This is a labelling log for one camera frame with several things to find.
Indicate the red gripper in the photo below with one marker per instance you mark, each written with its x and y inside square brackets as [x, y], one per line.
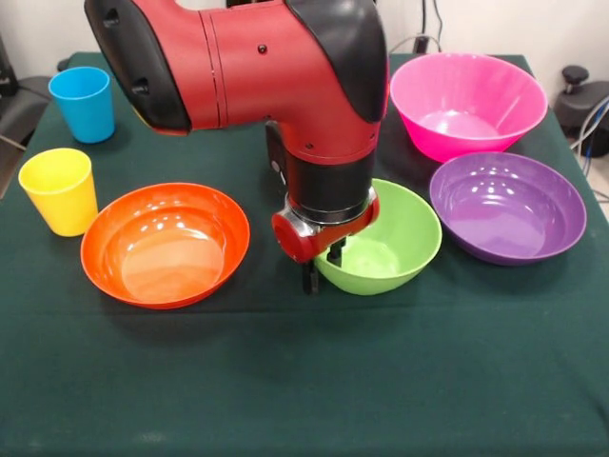
[304, 240]

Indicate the green bowl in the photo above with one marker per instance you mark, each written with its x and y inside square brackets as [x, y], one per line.
[404, 238]

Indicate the purple bowl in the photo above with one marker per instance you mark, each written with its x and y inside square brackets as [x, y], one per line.
[504, 219]

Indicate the large pink bowl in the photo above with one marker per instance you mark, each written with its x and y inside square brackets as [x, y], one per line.
[466, 138]

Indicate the blue plastic cup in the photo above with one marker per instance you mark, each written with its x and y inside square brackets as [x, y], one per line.
[88, 119]

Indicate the dark green table cloth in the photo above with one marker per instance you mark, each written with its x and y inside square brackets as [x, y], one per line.
[304, 357]

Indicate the large orange bowl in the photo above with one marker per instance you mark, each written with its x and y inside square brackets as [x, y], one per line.
[162, 247]

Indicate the yellow plastic cup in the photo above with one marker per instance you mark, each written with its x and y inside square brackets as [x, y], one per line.
[59, 209]

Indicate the black equipment with knob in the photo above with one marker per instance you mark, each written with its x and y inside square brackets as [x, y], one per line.
[578, 109]

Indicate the black chair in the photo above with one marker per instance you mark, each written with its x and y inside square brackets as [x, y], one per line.
[21, 109]

